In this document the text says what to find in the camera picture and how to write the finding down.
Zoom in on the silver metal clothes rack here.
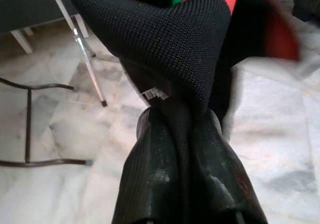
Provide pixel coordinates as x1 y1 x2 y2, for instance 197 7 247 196
45 0 109 107

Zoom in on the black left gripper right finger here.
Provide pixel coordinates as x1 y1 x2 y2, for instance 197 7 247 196
186 109 268 224

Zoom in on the black shirt with red trim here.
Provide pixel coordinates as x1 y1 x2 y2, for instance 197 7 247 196
63 0 302 224

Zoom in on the marble top red edge table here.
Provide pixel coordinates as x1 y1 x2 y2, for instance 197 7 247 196
0 76 94 168

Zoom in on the black tv cabinet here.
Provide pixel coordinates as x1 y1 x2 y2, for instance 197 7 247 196
0 0 90 54

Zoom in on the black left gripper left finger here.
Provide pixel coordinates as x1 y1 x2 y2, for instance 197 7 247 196
111 108 181 224

